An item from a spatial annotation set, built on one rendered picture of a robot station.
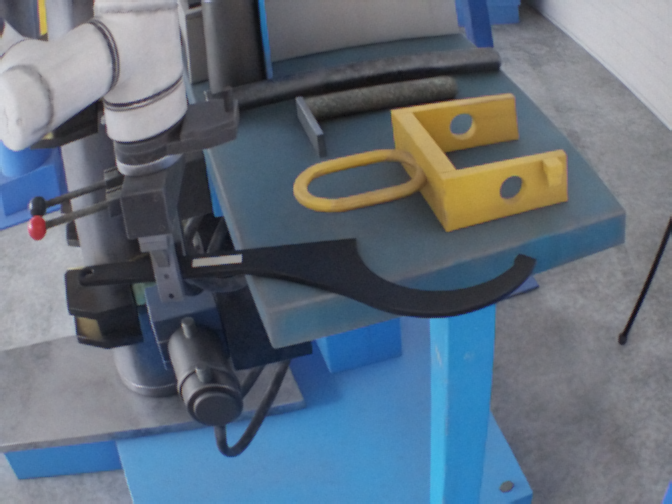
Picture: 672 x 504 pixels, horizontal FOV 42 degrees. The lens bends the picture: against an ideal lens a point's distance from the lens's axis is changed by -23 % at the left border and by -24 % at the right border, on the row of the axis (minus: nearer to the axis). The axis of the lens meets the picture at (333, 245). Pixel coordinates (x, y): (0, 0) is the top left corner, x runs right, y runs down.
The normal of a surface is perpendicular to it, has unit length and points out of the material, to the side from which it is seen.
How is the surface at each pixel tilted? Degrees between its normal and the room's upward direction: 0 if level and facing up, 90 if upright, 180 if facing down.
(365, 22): 90
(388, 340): 90
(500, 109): 90
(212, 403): 90
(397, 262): 0
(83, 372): 0
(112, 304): 0
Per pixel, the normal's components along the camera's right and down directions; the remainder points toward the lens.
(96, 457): 0.27, 0.53
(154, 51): 0.66, 0.44
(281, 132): -0.11, -0.81
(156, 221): 0.02, 0.58
